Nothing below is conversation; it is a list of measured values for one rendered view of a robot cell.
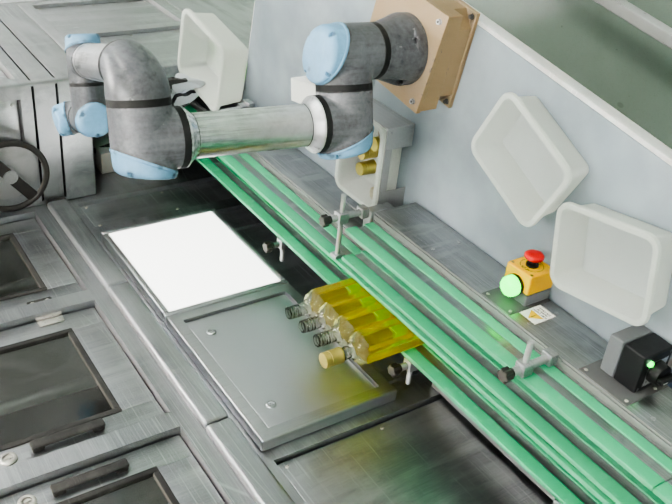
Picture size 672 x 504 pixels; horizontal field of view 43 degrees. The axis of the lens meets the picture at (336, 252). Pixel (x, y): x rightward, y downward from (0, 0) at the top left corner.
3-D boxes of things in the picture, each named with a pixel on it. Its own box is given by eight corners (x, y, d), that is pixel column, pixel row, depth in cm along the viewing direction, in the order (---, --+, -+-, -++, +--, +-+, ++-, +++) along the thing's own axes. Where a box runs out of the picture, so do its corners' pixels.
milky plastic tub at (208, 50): (214, 2, 207) (181, 4, 203) (258, 46, 194) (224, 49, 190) (207, 65, 218) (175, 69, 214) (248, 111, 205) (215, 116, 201)
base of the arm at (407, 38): (394, -2, 180) (357, -1, 174) (437, 34, 172) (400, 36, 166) (373, 62, 189) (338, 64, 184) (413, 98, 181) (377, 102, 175)
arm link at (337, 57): (386, 20, 169) (330, 22, 161) (387, 89, 172) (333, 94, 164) (349, 21, 178) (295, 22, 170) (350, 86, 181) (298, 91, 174)
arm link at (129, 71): (108, 35, 142) (50, 34, 184) (114, 102, 145) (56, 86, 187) (175, 33, 148) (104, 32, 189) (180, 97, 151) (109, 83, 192)
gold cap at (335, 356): (336, 343, 177) (318, 349, 175) (346, 352, 175) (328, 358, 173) (335, 357, 179) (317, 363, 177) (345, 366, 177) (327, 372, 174)
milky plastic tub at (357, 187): (361, 178, 222) (333, 184, 217) (371, 96, 210) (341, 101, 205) (401, 208, 210) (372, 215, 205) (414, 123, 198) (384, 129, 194)
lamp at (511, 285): (505, 287, 174) (495, 291, 172) (510, 269, 171) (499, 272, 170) (521, 299, 170) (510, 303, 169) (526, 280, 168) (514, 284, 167)
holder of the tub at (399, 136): (360, 196, 224) (336, 201, 221) (372, 97, 210) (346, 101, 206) (399, 226, 213) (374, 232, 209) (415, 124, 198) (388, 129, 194)
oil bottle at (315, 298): (375, 288, 204) (299, 311, 194) (378, 268, 201) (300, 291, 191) (389, 300, 201) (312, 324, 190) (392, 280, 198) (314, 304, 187)
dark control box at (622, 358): (629, 355, 160) (598, 368, 156) (641, 320, 156) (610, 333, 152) (664, 380, 154) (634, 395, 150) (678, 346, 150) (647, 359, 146)
